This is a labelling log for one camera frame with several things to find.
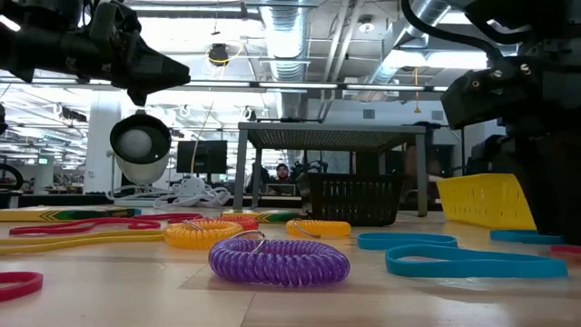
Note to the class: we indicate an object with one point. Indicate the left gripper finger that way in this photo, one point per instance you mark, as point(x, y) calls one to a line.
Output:
point(138, 95)
point(159, 70)

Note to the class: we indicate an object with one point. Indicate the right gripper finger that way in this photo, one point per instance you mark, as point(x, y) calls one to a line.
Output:
point(481, 100)

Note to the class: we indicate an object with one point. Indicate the yellow plastic basket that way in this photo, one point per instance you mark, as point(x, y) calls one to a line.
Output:
point(485, 200)

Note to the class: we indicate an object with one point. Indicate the red rubber band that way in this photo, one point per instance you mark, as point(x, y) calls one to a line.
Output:
point(34, 284)
point(181, 216)
point(567, 250)
point(20, 231)

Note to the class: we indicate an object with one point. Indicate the yellow crayon box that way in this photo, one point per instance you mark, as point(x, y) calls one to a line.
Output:
point(68, 214)
point(277, 218)

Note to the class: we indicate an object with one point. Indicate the yellow rubber band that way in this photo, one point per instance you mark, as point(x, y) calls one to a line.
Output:
point(156, 236)

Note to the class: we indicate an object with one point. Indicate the blue rubber band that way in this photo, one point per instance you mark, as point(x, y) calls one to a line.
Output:
point(372, 244)
point(476, 271)
point(522, 237)

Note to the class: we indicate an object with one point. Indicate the orange coil wristband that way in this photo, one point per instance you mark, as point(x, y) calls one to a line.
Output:
point(199, 236)

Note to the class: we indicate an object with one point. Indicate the black plastic basket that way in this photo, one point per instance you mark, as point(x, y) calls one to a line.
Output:
point(354, 200)

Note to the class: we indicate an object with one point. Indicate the red coil wristband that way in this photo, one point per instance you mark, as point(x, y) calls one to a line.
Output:
point(247, 222)

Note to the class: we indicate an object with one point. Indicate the yellow coil wristband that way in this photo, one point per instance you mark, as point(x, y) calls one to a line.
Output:
point(327, 228)

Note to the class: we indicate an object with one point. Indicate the purple coil wristband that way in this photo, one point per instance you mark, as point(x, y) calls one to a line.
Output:
point(281, 263)

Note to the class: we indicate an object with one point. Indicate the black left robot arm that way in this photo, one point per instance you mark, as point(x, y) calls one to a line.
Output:
point(27, 50)

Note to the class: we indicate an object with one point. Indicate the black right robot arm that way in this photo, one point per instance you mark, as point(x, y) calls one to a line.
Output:
point(554, 191)

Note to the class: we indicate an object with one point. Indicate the background black robot arm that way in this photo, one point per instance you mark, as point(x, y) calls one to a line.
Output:
point(313, 168)

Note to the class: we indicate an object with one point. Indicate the white desk lamp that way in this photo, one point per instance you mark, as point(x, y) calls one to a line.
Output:
point(140, 172)

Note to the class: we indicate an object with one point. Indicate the white pillar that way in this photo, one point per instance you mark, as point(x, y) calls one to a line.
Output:
point(102, 136)

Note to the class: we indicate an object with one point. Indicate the black ceiling device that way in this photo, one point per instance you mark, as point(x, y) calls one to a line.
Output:
point(219, 53)

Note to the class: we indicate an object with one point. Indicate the black background monitor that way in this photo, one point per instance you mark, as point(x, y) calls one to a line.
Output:
point(202, 156)

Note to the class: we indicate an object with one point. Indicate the black background wheel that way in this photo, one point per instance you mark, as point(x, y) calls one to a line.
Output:
point(21, 177)

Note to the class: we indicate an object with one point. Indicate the grey perforated metal riser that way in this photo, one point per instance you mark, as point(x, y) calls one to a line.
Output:
point(327, 136)

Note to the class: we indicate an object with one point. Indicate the person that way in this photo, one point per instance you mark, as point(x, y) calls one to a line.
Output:
point(282, 171)

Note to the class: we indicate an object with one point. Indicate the background laptop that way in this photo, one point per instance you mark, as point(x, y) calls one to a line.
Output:
point(281, 190)

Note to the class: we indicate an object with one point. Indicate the silver ventilation duct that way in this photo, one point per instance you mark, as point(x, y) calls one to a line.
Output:
point(422, 13)
point(285, 36)

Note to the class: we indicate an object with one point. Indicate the black aluminium table frame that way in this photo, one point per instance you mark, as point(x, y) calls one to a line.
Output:
point(54, 200)

